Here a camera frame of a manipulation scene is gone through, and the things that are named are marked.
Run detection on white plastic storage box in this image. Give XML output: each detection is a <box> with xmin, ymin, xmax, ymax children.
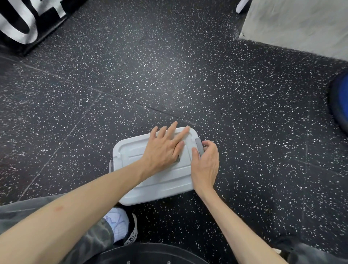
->
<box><xmin>109</xmin><ymin>126</ymin><xmax>203</xmax><ymax>206</ymax></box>

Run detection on person's left forearm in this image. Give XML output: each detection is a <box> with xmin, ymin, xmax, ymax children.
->
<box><xmin>0</xmin><ymin>160</ymin><xmax>148</xmax><ymax>264</ymax></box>

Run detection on grey white marbled block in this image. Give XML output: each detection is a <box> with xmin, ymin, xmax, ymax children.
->
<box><xmin>239</xmin><ymin>0</ymin><xmax>348</xmax><ymax>61</ymax></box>

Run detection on black banner with white letters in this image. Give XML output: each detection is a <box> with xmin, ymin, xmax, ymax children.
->
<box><xmin>0</xmin><ymin>0</ymin><xmax>89</xmax><ymax>56</ymax></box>

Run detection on grey trousers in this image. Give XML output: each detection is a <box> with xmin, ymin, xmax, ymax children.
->
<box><xmin>0</xmin><ymin>194</ymin><xmax>348</xmax><ymax>264</ymax></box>

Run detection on person's right forearm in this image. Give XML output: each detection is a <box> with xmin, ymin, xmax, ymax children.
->
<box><xmin>195</xmin><ymin>188</ymin><xmax>289</xmax><ymax>264</ymax></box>

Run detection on blue and black ball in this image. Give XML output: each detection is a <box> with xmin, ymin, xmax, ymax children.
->
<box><xmin>328</xmin><ymin>71</ymin><xmax>348</xmax><ymax>135</ymax></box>

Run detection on person's right hand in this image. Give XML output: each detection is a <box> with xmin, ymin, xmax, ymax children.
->
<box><xmin>191</xmin><ymin>140</ymin><xmax>220</xmax><ymax>197</ymax></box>

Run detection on white sock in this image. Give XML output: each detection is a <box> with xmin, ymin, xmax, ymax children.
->
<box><xmin>103</xmin><ymin>207</ymin><xmax>130</xmax><ymax>244</ymax></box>

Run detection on small white object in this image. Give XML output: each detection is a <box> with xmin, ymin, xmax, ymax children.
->
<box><xmin>235</xmin><ymin>0</ymin><xmax>253</xmax><ymax>14</ymax></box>

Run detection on person's left hand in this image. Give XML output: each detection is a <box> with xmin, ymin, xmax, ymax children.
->
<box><xmin>139</xmin><ymin>121</ymin><xmax>190</xmax><ymax>180</ymax></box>

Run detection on black and white shoe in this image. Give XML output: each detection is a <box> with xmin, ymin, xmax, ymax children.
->
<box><xmin>123</xmin><ymin>213</ymin><xmax>138</xmax><ymax>246</ymax></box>

